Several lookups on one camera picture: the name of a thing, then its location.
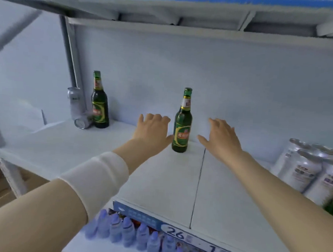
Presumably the person's right hand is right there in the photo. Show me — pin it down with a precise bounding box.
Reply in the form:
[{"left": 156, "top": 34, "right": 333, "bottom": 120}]
[{"left": 195, "top": 117, "right": 245, "bottom": 164}]

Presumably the person's left hand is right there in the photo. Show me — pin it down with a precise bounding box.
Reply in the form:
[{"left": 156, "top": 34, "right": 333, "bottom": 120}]
[{"left": 129, "top": 112, "right": 175, "bottom": 162}]

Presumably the green glass beer bottle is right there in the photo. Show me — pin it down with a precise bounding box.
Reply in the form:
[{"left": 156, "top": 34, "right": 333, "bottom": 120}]
[
  {"left": 171, "top": 87, "right": 194, "bottom": 154},
  {"left": 90, "top": 70, "right": 113, "bottom": 129}
]

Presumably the white metal shelf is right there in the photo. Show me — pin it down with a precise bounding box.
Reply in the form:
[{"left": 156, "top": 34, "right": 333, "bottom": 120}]
[{"left": 0, "top": 0, "right": 333, "bottom": 252}]

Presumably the silver beer can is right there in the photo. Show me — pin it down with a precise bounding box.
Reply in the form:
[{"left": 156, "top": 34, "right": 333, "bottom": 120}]
[
  {"left": 269, "top": 137, "right": 312, "bottom": 180},
  {"left": 74, "top": 111, "right": 94, "bottom": 130},
  {"left": 66, "top": 87, "right": 88, "bottom": 121},
  {"left": 303, "top": 161, "right": 333, "bottom": 207},
  {"left": 311, "top": 143, "right": 333, "bottom": 164},
  {"left": 277, "top": 148, "right": 324, "bottom": 193}
]

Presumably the person's left forearm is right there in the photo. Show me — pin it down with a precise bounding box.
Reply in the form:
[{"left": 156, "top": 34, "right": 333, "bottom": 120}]
[{"left": 0, "top": 132, "right": 153, "bottom": 252}]

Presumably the person's right forearm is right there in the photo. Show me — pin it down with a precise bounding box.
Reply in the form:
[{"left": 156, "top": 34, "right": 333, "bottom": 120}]
[{"left": 218, "top": 148, "right": 333, "bottom": 252}]

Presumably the row of small water bottles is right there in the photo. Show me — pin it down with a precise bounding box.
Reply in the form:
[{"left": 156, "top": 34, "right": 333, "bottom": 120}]
[{"left": 83, "top": 208, "right": 215, "bottom": 252}]

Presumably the white wrist sleeve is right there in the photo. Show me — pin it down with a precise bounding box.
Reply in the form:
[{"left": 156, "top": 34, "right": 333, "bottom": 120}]
[{"left": 56, "top": 149, "right": 131, "bottom": 225}]

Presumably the brown cardboard box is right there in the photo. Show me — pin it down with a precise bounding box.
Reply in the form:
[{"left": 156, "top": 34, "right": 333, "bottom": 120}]
[{"left": 0, "top": 156, "right": 51, "bottom": 216}]

